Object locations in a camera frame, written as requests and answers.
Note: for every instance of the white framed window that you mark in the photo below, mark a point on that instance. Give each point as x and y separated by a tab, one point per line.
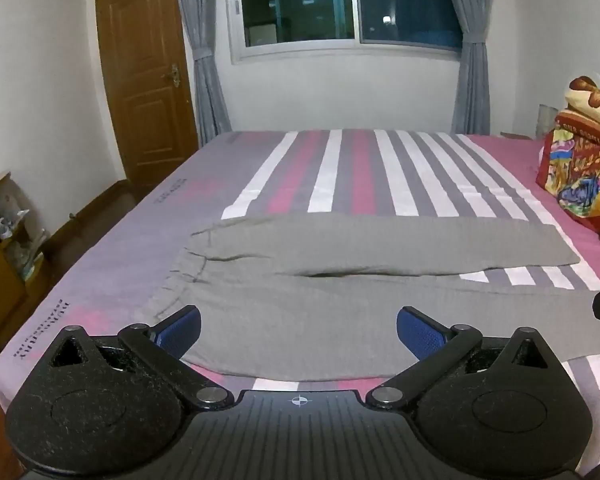
350	5

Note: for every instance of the brown wooden door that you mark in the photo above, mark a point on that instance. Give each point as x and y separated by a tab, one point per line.
140	70

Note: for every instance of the wooden shelf unit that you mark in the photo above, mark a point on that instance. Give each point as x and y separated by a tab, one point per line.
0	280

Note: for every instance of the grey curtain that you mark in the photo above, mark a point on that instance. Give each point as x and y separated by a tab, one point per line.
470	60
205	60

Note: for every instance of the grey pants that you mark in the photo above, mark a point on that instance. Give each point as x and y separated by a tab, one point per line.
360	250

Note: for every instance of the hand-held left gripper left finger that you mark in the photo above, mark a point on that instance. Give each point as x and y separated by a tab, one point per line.
180	330

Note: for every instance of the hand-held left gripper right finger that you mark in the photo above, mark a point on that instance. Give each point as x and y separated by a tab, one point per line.
420	331

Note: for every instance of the bed with striped sheet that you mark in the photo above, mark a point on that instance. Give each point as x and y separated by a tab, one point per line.
360	170

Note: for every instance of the colourful printed blanket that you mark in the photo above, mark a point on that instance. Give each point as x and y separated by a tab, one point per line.
585	170

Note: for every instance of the white crumpled clutter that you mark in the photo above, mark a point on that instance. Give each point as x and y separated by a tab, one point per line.
7	220

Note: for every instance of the grey cylindrical object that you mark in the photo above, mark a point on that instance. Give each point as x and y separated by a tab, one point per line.
546	120

